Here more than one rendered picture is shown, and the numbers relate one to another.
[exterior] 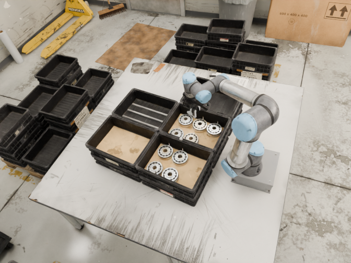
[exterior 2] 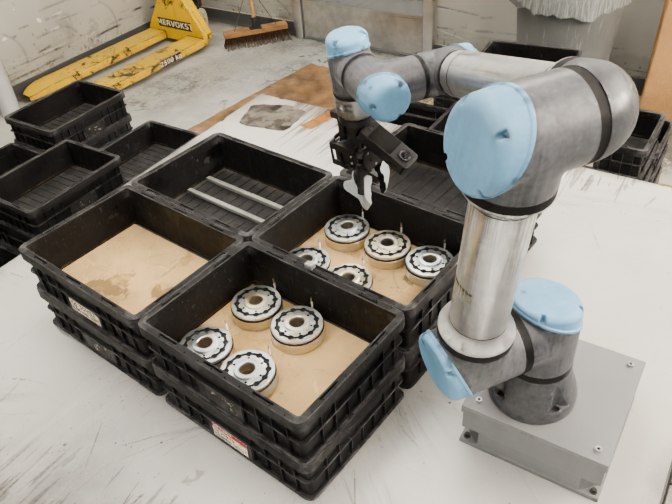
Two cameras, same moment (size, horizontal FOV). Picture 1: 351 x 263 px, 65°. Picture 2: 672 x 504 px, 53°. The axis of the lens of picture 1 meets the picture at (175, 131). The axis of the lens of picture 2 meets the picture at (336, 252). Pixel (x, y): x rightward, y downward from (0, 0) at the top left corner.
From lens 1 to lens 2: 62 cm
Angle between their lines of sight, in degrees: 14
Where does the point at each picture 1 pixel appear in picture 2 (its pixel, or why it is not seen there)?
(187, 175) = (308, 383)
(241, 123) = (475, 110)
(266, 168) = (589, 406)
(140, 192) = (149, 428)
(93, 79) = (154, 150)
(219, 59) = not seen: hidden behind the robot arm
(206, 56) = not seen: hidden behind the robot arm
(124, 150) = (137, 288)
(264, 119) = (571, 108)
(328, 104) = not seen: outside the picture
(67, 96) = (68, 173)
